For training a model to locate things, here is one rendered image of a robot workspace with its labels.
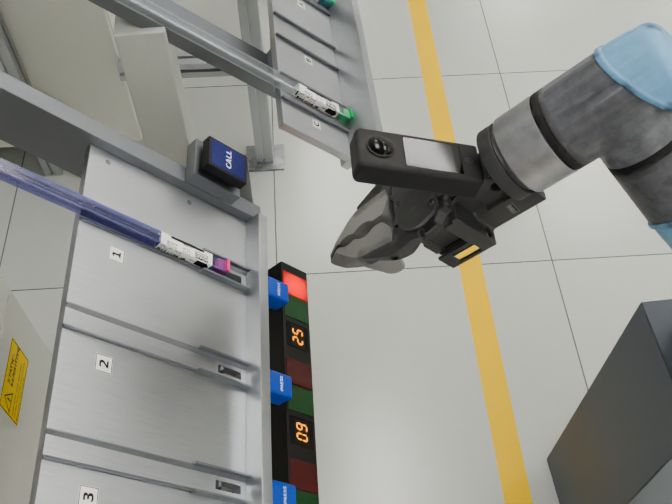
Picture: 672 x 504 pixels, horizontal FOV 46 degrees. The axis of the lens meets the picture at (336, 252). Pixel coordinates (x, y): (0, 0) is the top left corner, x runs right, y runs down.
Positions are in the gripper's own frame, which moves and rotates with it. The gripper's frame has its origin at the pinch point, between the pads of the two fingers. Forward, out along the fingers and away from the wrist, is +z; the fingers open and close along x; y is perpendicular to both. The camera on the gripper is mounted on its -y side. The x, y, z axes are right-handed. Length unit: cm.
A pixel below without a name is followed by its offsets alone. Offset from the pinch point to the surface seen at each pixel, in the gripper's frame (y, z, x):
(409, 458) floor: 64, 45, 7
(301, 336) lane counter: 5.0, 10.7, -3.1
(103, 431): -17.9, 9.8, -20.0
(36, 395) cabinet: -6, 50, 2
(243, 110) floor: 42, 66, 100
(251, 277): -3.5, 8.9, 0.1
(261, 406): -3.5, 7.6, -14.8
